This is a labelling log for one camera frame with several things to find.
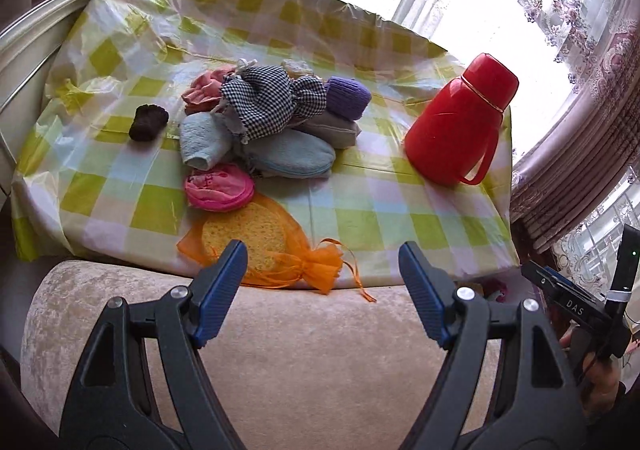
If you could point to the dark brown knitted piece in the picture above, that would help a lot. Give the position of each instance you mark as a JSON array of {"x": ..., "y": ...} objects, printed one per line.
[{"x": 147, "y": 123}]

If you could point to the beige pleated curtain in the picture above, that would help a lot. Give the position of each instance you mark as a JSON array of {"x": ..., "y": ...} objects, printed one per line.
[{"x": 575, "y": 170}]

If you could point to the purple knitted piece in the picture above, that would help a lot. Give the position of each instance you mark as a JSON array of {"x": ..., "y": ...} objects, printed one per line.
[{"x": 347, "y": 98}]

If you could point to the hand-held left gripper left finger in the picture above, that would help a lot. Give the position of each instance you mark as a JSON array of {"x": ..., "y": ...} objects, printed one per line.
[{"x": 222, "y": 295}]

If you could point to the red thermos jug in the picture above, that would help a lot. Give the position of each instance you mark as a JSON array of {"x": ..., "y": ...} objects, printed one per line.
[{"x": 450, "y": 125}]

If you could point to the small beige knitted piece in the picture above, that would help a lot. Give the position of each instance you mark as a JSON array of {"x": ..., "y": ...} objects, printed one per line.
[{"x": 296, "y": 68}]

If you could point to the orange mesh bag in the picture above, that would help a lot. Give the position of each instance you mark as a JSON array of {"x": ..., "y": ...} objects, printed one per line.
[{"x": 310, "y": 265}]

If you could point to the light blue sock left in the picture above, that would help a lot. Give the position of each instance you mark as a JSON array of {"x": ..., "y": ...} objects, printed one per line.
[{"x": 200, "y": 140}]

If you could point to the white curved furniture frame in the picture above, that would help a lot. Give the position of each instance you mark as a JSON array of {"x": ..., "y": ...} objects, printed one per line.
[{"x": 30, "y": 40}]

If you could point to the pink round pouch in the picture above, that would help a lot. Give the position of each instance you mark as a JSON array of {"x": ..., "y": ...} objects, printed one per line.
[{"x": 220, "y": 190}]

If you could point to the grey fabric pouch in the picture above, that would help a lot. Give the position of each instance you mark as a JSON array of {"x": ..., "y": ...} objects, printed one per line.
[{"x": 330, "y": 130}]

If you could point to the salmon pink cloth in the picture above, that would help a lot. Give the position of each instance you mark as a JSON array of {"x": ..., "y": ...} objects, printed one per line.
[{"x": 202, "y": 90}]

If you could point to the person's right hand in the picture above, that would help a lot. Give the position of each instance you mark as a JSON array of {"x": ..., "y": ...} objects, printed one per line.
[{"x": 602, "y": 385}]

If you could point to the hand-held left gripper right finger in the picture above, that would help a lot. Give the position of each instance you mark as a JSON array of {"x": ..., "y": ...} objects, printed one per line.
[{"x": 422, "y": 295}]

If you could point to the light blue fleece mitten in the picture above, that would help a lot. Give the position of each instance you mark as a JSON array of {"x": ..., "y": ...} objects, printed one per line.
[{"x": 290, "y": 155}]

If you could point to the checkered plastic tablecloth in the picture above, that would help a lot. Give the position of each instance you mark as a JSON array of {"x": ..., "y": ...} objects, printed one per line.
[{"x": 375, "y": 210}]

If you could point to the yellow round sponge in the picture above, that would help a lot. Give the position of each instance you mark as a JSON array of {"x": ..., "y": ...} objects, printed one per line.
[{"x": 250, "y": 235}]

